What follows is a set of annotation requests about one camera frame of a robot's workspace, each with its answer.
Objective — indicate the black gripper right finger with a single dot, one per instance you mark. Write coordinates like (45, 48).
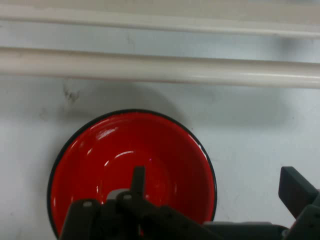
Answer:
(297, 192)

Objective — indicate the red bowl with black rim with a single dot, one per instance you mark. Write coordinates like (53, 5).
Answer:
(130, 160)

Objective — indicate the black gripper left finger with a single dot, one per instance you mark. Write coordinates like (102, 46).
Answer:
(140, 210)

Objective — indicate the white plastic rail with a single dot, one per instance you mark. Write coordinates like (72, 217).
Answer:
(160, 67)
(160, 21)

